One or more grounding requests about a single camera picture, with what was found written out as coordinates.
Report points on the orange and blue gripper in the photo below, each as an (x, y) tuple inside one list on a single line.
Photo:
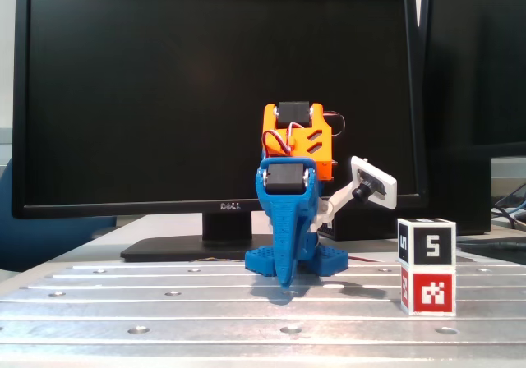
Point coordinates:
[(284, 209)]

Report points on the black cube with white marker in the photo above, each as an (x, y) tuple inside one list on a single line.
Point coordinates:
[(433, 245)]

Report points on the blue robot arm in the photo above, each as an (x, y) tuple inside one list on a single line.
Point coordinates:
[(328, 261)]

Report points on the red cube with white marker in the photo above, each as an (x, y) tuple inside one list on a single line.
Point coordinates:
[(433, 294)]

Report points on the black Dell monitor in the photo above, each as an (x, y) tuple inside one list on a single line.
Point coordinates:
[(164, 76)]

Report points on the blue chair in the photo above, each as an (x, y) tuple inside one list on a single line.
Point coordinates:
[(41, 228)]

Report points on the black monitor without logo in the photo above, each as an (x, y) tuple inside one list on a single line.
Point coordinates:
[(472, 56)]

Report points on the slotted aluminium base plate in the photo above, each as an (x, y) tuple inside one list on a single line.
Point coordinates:
[(205, 302)]

